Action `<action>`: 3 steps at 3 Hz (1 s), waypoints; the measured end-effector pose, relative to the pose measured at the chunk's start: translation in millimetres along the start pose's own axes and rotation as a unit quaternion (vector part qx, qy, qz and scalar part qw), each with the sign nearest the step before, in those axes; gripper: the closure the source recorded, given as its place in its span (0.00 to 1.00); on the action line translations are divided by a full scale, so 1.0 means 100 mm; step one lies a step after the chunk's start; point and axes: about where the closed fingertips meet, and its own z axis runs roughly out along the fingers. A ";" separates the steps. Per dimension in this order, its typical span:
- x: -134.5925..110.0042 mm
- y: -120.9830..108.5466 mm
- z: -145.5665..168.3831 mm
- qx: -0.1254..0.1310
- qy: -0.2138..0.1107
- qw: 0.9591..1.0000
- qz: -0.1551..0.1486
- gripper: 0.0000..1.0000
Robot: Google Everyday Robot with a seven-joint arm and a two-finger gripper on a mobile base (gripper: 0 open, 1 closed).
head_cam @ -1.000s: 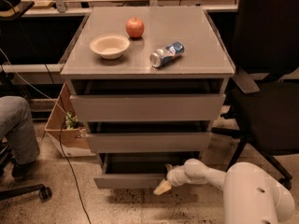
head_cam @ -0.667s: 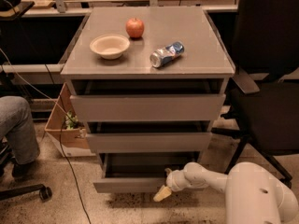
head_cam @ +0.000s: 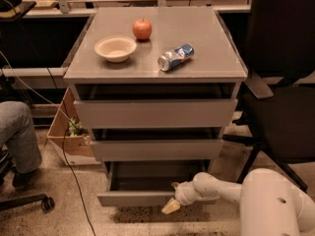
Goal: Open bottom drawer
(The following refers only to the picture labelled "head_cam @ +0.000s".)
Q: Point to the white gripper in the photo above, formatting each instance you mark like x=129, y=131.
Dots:
x=182, y=193

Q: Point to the grey bottom drawer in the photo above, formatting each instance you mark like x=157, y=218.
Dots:
x=146, y=183

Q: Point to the grey drawer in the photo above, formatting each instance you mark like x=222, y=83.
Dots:
x=179, y=113
x=156, y=150
x=146, y=183

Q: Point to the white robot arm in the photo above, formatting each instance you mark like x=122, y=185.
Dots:
x=269, y=204

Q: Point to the grey top drawer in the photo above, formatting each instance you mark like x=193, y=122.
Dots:
x=179, y=113

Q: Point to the grey middle drawer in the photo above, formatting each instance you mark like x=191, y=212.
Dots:
x=156, y=150

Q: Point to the grey drawer cabinet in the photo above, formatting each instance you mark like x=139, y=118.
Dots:
x=214, y=72

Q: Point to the cardboard box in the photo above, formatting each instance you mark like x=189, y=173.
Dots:
x=75, y=150

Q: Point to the green item in box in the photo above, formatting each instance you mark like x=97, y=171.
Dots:
x=74, y=127

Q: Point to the black chair base left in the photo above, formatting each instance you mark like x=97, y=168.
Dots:
x=47, y=203

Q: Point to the crushed blue soda can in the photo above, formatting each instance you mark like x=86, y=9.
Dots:
x=173, y=58

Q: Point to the black shoe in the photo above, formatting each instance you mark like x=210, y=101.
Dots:
x=22, y=180

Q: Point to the white paper bowl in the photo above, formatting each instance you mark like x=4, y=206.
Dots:
x=115, y=49

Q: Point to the red apple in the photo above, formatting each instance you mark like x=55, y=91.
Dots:
x=142, y=29

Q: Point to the person leg in jeans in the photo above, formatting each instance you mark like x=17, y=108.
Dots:
x=17, y=133

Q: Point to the black office chair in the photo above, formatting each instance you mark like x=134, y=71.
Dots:
x=279, y=50

